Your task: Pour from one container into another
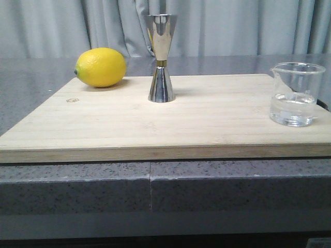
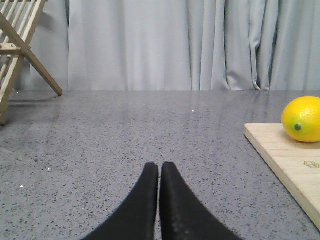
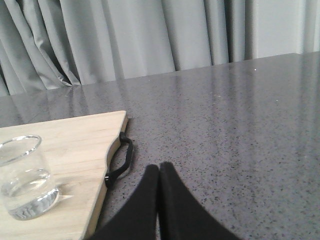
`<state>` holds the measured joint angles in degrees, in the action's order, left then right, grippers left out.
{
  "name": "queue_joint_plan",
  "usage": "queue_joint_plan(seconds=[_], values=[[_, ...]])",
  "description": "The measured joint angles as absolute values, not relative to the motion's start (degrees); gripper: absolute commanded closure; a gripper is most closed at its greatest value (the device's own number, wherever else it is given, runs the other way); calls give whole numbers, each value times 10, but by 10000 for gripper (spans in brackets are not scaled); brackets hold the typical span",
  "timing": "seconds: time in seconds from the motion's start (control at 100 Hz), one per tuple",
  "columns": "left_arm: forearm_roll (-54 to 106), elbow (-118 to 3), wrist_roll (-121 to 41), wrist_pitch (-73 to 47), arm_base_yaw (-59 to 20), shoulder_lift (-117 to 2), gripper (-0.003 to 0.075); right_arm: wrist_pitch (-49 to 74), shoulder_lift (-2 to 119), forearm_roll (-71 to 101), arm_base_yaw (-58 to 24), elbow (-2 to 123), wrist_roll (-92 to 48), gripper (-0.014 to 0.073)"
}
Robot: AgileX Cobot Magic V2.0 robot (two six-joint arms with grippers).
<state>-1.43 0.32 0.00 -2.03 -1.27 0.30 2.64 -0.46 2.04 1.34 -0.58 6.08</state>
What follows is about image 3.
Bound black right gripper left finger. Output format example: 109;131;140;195
91;164;159;240

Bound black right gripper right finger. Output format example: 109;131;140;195
158;162;239;240

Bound clear glass beaker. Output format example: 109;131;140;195
0;135;60;221

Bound black cutting board handle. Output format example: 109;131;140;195
104;131;134;187

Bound grey curtain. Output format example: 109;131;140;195
0;0;320;96

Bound wooden cutting board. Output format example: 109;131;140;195
0;110;128;240

